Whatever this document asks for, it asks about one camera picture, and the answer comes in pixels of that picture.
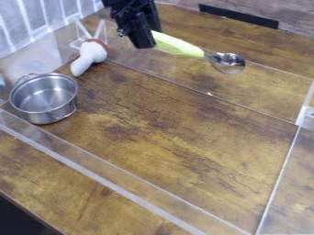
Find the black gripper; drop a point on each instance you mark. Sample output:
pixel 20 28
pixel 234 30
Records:
pixel 136 19

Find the green handled metal spoon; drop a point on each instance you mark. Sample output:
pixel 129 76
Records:
pixel 227 63

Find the clear acrylic stand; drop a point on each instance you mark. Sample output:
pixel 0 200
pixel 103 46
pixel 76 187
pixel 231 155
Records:
pixel 83 34

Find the white toy mushroom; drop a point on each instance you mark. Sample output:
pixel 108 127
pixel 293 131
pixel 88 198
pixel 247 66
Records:
pixel 93 52

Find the black bar on table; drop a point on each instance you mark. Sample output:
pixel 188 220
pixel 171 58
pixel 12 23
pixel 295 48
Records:
pixel 259 21

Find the small steel pot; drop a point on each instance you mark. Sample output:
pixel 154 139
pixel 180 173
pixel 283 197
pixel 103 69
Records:
pixel 44 97

